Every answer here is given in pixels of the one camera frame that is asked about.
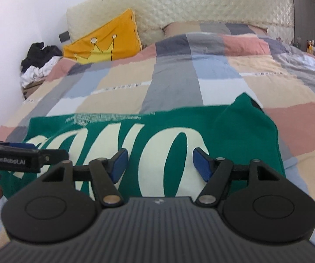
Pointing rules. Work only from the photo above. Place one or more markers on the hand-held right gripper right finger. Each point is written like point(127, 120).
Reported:
point(202, 165)

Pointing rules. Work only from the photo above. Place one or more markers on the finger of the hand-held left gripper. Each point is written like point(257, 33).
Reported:
point(52, 157)
point(20, 145)

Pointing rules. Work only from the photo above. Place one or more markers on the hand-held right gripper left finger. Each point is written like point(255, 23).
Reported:
point(119, 164)

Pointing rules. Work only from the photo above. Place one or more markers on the green hoodie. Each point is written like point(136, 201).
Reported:
point(206, 128)

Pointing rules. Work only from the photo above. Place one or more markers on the white clothes pile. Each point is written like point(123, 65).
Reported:
point(34, 74)

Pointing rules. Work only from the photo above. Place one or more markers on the black clothes pile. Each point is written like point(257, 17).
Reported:
point(39, 53)

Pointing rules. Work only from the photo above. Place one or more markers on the cardboard box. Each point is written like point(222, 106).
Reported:
point(31, 87)

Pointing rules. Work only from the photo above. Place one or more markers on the checkered quilt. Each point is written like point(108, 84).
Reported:
point(174, 68)

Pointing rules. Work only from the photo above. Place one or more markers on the yellow crown pillow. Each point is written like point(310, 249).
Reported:
point(119, 33)

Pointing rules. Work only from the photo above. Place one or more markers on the checkered pillow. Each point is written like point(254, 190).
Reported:
point(182, 27)

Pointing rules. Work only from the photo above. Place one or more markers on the row of small bottles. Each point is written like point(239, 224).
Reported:
point(309, 48)

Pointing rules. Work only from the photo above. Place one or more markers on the cream quilted headboard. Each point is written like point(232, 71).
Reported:
point(201, 0)

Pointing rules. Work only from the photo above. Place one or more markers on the black wall switch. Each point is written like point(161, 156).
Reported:
point(64, 36)

